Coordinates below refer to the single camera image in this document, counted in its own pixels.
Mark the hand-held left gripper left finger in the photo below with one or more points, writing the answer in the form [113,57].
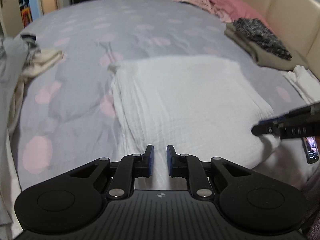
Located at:
[150,161]

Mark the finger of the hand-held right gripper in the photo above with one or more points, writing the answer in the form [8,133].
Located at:
[265,130]
[272,120]

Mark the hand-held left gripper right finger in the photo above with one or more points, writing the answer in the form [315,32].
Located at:
[170,161]

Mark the white muslin cloth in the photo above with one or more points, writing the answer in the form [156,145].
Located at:
[187,100]

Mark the smartphone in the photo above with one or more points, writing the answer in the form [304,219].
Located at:
[311,152]

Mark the white folded garment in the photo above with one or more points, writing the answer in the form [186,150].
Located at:
[303,82]

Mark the olive folded garment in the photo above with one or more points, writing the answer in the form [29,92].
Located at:
[265,57]

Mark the black speckled folded garment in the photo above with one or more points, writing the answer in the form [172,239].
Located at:
[260,35]

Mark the beige padded headboard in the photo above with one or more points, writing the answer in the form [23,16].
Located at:
[287,10]

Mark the pink pillow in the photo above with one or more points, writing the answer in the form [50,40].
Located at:
[230,5]

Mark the grey pink-dotted bed sheet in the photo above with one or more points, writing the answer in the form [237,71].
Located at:
[150,30]

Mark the light pink pillowcase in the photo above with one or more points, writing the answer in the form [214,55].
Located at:
[195,0]

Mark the cream garment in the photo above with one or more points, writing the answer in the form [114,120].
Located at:
[42,60]

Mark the grey garment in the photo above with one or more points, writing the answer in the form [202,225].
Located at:
[10,62]

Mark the yellow red stool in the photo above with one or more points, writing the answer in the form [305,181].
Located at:
[26,16]

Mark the white room door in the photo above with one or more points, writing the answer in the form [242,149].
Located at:
[8,12]

